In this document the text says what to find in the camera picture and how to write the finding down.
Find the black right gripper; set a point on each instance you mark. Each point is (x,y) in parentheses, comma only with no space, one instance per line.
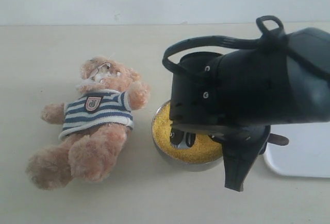
(234,99)

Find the red-brown wooden spoon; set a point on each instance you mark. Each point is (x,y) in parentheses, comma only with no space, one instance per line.
(278,140)

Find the tan teddy bear striped sweater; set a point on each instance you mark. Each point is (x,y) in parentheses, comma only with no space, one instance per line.
(94,127)

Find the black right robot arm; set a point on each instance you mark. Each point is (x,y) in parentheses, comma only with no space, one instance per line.
(307,53)

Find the yellow millet grain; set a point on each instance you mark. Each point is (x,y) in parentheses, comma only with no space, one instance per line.
(204,150)

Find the stainless steel bowl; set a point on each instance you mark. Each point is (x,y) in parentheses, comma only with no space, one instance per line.
(182,165)

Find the white rectangular tray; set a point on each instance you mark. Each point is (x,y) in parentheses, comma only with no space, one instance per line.
(306,155)

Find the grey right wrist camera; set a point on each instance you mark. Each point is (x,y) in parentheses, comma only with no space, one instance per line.
(181,139)

